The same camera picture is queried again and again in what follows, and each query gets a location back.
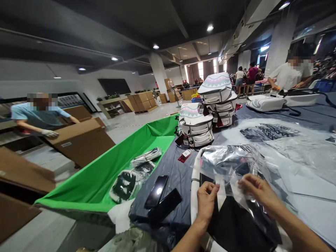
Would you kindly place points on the person's right hand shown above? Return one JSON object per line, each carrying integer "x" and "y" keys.
{"x": 260, "y": 193}

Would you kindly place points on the person's left hand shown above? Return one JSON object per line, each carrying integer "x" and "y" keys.
{"x": 206, "y": 202}

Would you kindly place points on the person's left fingers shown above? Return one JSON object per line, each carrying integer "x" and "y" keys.
{"x": 211, "y": 187}

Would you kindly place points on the person's right fingers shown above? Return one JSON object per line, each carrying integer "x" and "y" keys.
{"x": 248, "y": 181}

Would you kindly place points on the clear plastic bag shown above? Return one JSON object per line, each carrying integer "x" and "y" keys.
{"x": 231, "y": 160}

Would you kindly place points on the red hang tag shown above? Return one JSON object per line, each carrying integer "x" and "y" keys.
{"x": 184, "y": 155}

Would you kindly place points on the grey-blue table cloth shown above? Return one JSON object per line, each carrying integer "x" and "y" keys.
{"x": 173, "y": 168}

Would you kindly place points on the white and black backpack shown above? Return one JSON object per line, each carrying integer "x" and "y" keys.
{"x": 233, "y": 223}

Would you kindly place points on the black smartphone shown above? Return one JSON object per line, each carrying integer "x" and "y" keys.
{"x": 157, "y": 191}
{"x": 165, "y": 206}

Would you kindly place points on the white backpack with grey trim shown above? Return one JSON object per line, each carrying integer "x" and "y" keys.
{"x": 221, "y": 105}
{"x": 197, "y": 137}
{"x": 223, "y": 118}

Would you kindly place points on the pile of clear plastic bags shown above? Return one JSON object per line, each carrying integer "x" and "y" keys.
{"x": 296, "y": 152}

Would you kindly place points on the bagged white black backpack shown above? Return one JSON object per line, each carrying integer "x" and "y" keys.
{"x": 124, "y": 185}
{"x": 146, "y": 157}

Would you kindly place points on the white shark-mouth backpack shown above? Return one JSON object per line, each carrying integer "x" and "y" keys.
{"x": 194, "y": 113}
{"x": 216, "y": 85}
{"x": 265, "y": 102}

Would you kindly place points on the white foam sheet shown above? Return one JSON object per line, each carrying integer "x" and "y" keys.
{"x": 120, "y": 215}

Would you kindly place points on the standing fan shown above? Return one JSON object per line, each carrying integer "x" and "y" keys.
{"x": 173, "y": 92}

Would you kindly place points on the stack of brown cartons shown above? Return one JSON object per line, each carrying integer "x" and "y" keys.
{"x": 143, "y": 101}

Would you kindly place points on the green cloth bin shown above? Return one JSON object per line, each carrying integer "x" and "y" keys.
{"x": 92, "y": 181}

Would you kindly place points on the blue plastic crate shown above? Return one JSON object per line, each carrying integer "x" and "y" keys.
{"x": 324, "y": 85}

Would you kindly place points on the wooden shelf with plants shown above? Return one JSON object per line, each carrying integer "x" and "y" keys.
{"x": 111, "y": 106}

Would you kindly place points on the large brown cardboard box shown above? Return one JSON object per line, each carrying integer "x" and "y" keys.
{"x": 84, "y": 143}

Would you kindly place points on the flat brown cardboard box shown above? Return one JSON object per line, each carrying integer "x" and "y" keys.
{"x": 23, "y": 170}

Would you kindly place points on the brown cardboard sheet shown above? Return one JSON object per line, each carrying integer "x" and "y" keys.
{"x": 15, "y": 215}

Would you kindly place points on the dark wall screen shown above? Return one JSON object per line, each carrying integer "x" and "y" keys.
{"x": 114, "y": 86}

